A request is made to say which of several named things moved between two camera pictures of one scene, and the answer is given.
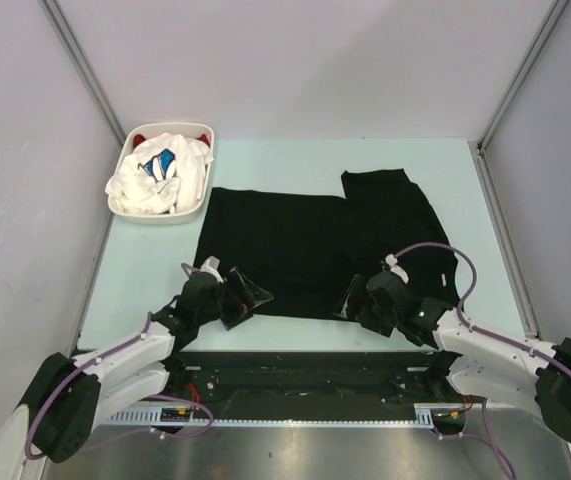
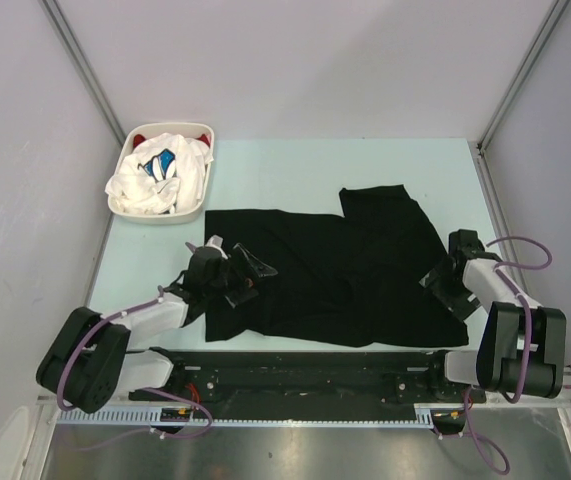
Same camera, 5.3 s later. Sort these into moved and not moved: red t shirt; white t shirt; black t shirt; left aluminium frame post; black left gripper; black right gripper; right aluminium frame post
Moved: black left gripper; black right gripper; black t shirt
Not moved: right aluminium frame post; white t shirt; left aluminium frame post; red t shirt
